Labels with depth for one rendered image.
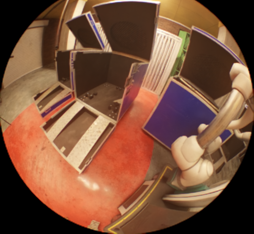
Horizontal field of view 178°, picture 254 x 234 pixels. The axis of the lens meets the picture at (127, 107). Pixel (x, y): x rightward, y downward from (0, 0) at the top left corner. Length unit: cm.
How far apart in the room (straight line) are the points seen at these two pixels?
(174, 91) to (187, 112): 25
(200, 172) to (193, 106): 59
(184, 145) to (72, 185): 112
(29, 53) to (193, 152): 655
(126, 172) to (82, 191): 58
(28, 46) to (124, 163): 646
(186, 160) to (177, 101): 56
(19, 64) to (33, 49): 115
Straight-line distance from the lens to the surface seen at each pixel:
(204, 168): 59
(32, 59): 620
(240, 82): 56
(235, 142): 427
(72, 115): 132
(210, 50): 136
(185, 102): 87
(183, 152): 55
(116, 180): 107
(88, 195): 110
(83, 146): 107
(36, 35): 632
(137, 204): 83
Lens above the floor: 106
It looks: 38 degrees down
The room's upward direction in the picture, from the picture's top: 18 degrees clockwise
